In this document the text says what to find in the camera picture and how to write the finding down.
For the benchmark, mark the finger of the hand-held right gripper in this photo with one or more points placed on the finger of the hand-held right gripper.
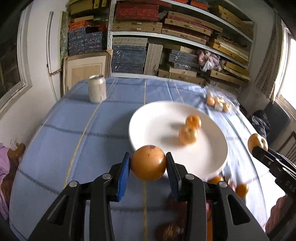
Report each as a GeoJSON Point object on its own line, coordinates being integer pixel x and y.
{"type": "Point", "coordinates": [263, 155]}

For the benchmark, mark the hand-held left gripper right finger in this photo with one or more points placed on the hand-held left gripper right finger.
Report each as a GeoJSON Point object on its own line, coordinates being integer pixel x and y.
{"type": "Point", "coordinates": [172, 176]}

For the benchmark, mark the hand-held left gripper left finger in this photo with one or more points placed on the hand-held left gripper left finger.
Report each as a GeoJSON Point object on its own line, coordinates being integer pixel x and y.
{"type": "Point", "coordinates": [123, 176]}

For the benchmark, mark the pale orange dimpled fruit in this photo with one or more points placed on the pale orange dimpled fruit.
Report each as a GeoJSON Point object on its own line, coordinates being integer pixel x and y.
{"type": "Point", "coordinates": [193, 121]}
{"type": "Point", "coordinates": [255, 140]}

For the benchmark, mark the smooth yellow round fruit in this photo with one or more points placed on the smooth yellow round fruit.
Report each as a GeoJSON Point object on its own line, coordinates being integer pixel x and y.
{"type": "Point", "coordinates": [148, 163]}

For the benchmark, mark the white oval plate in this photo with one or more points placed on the white oval plate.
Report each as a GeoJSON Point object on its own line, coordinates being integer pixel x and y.
{"type": "Point", "coordinates": [157, 125]}

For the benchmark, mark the person's right hand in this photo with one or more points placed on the person's right hand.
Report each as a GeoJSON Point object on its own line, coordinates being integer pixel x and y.
{"type": "Point", "coordinates": [277, 213]}

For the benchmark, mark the dark cloth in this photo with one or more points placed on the dark cloth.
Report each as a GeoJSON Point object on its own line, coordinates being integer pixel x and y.
{"type": "Point", "coordinates": [260, 124]}

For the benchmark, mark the dark chair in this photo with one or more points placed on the dark chair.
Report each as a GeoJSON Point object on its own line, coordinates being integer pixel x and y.
{"type": "Point", "coordinates": [278, 120]}

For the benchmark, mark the orange mandarin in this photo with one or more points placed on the orange mandarin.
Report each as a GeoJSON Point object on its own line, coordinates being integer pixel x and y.
{"type": "Point", "coordinates": [242, 190]}
{"type": "Point", "coordinates": [216, 180]}

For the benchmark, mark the spotted yellow fruit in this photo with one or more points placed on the spotted yellow fruit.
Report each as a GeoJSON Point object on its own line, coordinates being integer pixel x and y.
{"type": "Point", "coordinates": [187, 136]}

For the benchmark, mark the packaged pale orange fruit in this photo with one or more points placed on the packaged pale orange fruit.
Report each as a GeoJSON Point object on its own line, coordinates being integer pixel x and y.
{"type": "Point", "coordinates": [210, 101]}
{"type": "Point", "coordinates": [218, 100]}
{"type": "Point", "coordinates": [227, 108]}

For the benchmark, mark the blue checked tablecloth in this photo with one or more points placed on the blue checked tablecloth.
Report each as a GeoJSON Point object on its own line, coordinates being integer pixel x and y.
{"type": "Point", "coordinates": [69, 129]}

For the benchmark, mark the clear plastic fruit package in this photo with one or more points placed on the clear plastic fruit package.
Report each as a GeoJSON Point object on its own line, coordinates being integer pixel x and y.
{"type": "Point", "coordinates": [220, 95]}

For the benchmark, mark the bright window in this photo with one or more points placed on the bright window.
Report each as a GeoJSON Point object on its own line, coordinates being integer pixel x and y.
{"type": "Point", "coordinates": [289, 76]}

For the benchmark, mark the white drink can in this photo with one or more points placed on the white drink can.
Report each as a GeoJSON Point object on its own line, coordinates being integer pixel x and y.
{"type": "Point", "coordinates": [97, 89]}

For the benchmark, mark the beige patterned curtain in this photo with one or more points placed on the beige patterned curtain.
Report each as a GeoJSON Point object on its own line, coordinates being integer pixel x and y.
{"type": "Point", "coordinates": [269, 62]}

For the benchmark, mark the pink cloth bundle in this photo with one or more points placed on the pink cloth bundle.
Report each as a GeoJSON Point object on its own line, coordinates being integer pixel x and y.
{"type": "Point", "coordinates": [209, 60]}

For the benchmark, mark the brown wooden object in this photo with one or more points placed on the brown wooden object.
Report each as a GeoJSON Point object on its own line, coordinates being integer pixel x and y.
{"type": "Point", "coordinates": [15, 157]}

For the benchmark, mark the wooden framed board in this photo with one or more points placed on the wooden framed board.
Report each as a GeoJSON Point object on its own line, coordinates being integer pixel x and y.
{"type": "Point", "coordinates": [85, 69]}

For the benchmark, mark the grey wooden plank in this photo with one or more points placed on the grey wooden plank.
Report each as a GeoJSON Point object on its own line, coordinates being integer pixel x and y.
{"type": "Point", "coordinates": [153, 59]}

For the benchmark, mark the white metal shelf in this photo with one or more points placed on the white metal shelf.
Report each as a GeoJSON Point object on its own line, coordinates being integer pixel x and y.
{"type": "Point", "coordinates": [180, 38]}

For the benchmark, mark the white door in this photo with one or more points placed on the white door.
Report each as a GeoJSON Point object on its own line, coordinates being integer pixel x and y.
{"type": "Point", "coordinates": [51, 58]}

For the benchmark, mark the white framed window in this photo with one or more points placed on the white framed window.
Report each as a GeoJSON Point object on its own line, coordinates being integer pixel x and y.
{"type": "Point", "coordinates": [11, 69]}

